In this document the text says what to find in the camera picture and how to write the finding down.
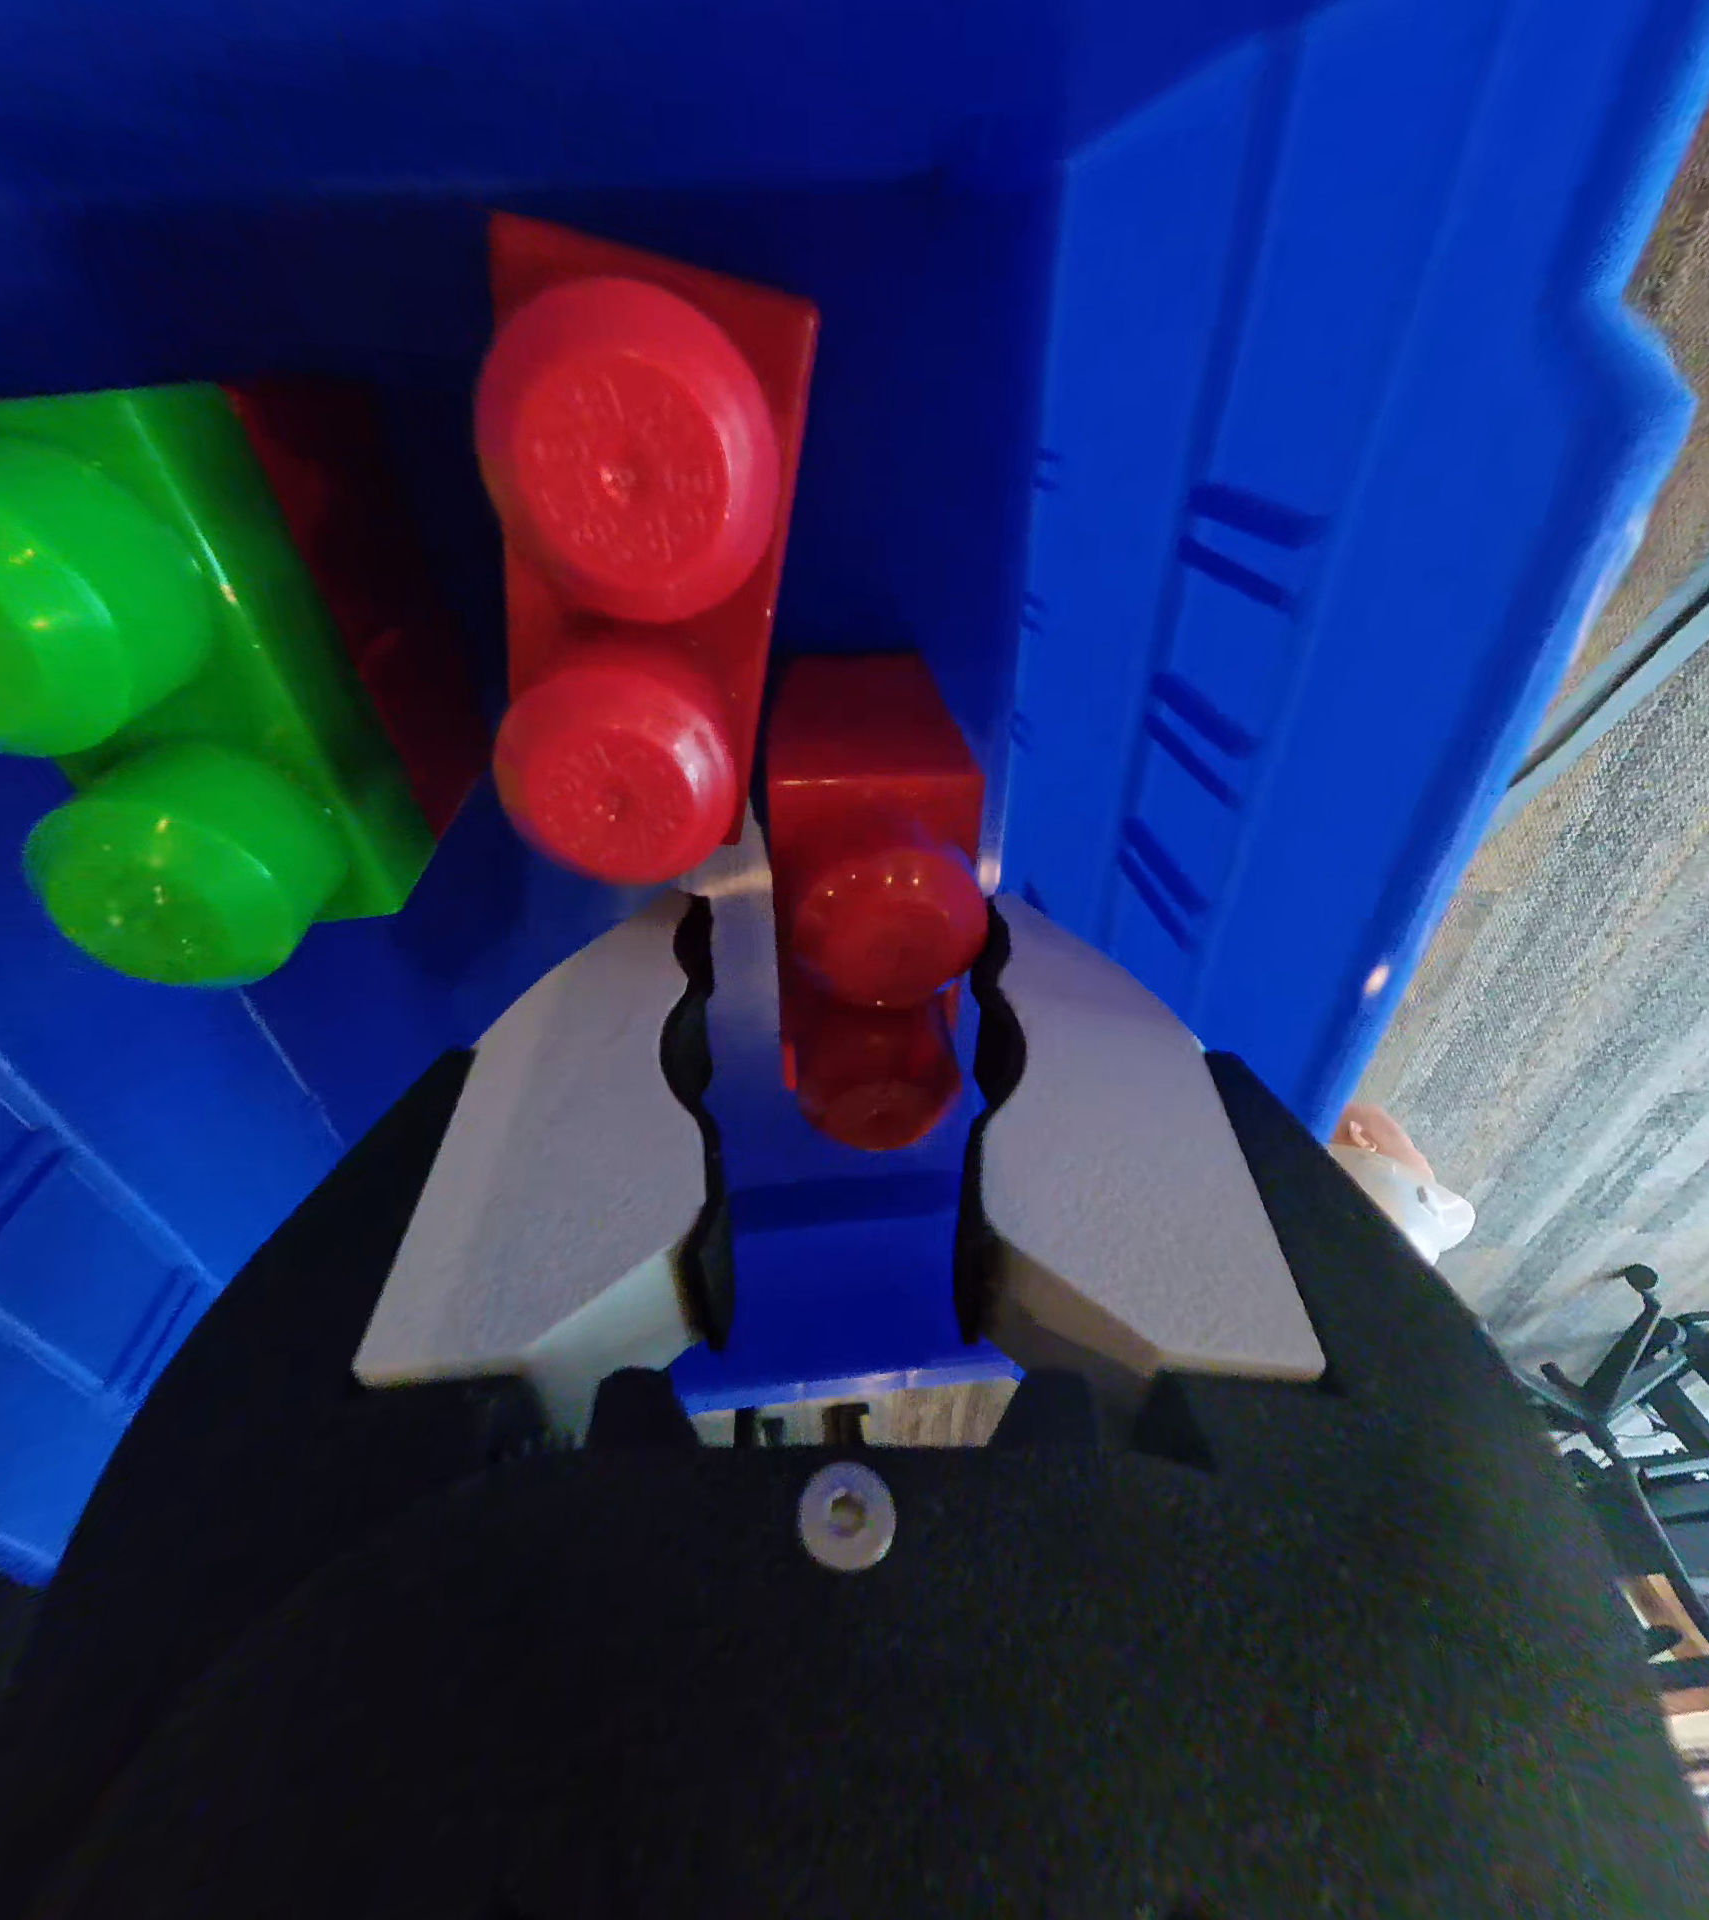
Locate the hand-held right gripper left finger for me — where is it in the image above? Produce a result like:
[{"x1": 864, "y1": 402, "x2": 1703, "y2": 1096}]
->
[{"x1": 351, "y1": 895, "x2": 739, "y2": 1390}]

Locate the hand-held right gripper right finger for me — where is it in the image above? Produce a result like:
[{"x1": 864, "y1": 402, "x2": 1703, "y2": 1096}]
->
[{"x1": 959, "y1": 903, "x2": 1332, "y2": 1386}]

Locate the blue plastic storage bin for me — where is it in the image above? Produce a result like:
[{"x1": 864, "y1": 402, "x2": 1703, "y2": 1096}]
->
[{"x1": 0, "y1": 0, "x2": 1709, "y2": 1594}]

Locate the red two-stud mega block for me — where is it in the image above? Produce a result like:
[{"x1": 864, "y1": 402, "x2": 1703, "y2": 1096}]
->
[{"x1": 473, "y1": 208, "x2": 823, "y2": 890}]

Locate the black office chair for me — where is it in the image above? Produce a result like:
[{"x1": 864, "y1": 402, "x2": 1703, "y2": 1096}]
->
[{"x1": 1527, "y1": 1257, "x2": 1709, "y2": 1759}]

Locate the red single-stud mega block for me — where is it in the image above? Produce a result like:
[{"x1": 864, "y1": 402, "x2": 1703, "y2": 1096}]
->
[{"x1": 763, "y1": 652, "x2": 992, "y2": 1153}]

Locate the green two-stud mega block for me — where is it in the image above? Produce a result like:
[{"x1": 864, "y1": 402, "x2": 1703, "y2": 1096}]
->
[{"x1": 0, "y1": 380, "x2": 444, "y2": 996}]

